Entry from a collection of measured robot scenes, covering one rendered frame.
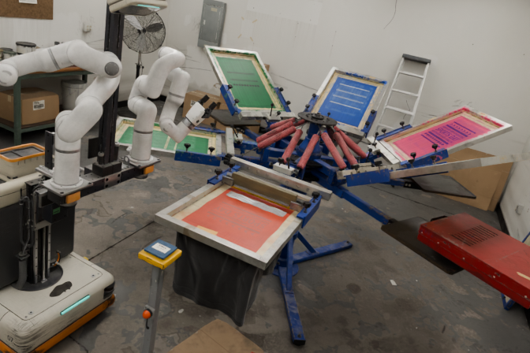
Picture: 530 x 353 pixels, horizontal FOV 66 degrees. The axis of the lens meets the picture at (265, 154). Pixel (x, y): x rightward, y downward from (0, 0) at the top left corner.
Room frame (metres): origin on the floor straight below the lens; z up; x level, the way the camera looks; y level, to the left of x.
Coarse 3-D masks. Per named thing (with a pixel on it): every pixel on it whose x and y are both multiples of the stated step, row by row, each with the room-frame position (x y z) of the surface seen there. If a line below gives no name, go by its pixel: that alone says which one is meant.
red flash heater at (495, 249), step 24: (456, 216) 2.13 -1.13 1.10; (432, 240) 1.86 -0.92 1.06; (456, 240) 1.82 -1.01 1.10; (480, 240) 1.88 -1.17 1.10; (504, 240) 1.94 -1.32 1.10; (480, 264) 1.67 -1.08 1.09; (504, 264) 1.68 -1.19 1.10; (528, 264) 1.73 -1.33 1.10; (504, 288) 1.58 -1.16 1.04; (528, 288) 1.52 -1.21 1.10
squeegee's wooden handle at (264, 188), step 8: (232, 176) 2.18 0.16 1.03; (240, 176) 2.17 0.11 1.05; (248, 176) 2.17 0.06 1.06; (240, 184) 2.16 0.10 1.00; (248, 184) 2.15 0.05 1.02; (256, 184) 2.13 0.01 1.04; (264, 184) 2.12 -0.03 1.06; (264, 192) 2.11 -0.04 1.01; (272, 192) 2.10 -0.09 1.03; (280, 192) 2.08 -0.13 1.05; (288, 192) 2.07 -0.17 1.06; (280, 200) 2.08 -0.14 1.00; (288, 200) 2.06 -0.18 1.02; (296, 200) 2.06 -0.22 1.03
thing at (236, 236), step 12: (276, 204) 2.11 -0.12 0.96; (264, 216) 1.94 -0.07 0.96; (276, 216) 1.97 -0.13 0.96; (288, 216) 1.99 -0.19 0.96; (228, 228) 1.74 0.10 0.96; (276, 228) 1.84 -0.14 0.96; (228, 240) 1.63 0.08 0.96; (240, 240) 1.65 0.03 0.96; (252, 240) 1.68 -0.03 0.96; (264, 240) 1.70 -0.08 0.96
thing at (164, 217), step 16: (192, 192) 1.97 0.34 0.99; (208, 192) 2.06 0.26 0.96; (176, 208) 1.77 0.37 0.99; (176, 224) 1.63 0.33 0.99; (208, 240) 1.57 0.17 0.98; (224, 240) 1.57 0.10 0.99; (288, 240) 1.73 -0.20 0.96; (240, 256) 1.51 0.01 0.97; (256, 256) 1.50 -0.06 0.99; (272, 256) 1.53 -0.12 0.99
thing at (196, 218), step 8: (224, 192) 2.12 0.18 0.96; (240, 192) 2.16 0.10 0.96; (216, 200) 2.00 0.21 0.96; (224, 200) 2.02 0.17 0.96; (232, 200) 2.04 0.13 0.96; (240, 200) 2.06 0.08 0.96; (200, 208) 1.88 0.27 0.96; (208, 208) 1.89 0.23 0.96; (248, 208) 1.99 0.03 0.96; (192, 216) 1.78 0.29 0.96; (200, 216) 1.80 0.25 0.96; (192, 224) 1.71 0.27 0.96; (200, 224) 1.72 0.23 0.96; (208, 224) 1.74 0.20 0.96; (216, 224) 1.76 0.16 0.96; (224, 224) 1.77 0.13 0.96
